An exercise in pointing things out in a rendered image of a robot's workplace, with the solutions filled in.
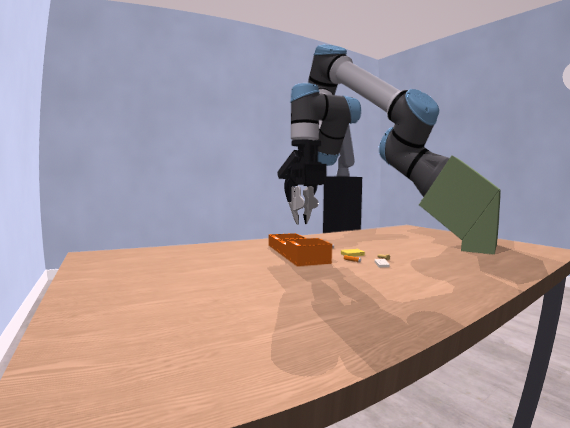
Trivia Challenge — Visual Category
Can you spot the orange rack of bins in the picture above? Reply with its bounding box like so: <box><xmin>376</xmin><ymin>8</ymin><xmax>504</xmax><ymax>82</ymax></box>
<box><xmin>269</xmin><ymin>233</ymin><xmax>332</xmax><ymax>266</ymax></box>

